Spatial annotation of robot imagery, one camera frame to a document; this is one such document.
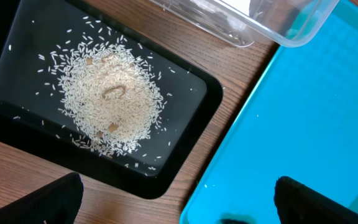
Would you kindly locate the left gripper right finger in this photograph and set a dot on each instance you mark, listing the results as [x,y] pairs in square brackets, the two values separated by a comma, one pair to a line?
[299,204]

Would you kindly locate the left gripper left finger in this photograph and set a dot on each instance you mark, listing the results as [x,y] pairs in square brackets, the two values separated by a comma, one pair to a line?
[56,202]

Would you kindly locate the teal serving tray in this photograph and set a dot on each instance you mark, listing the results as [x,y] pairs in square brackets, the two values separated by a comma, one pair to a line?
[301,121]

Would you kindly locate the pile of white rice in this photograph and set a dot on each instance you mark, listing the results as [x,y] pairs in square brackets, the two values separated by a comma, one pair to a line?
[110,94]

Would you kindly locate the black tray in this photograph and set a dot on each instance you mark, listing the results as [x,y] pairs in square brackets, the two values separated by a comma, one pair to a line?
[192,96]

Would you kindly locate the clear plastic bin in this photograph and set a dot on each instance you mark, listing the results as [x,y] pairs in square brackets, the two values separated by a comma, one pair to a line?
[290,23]

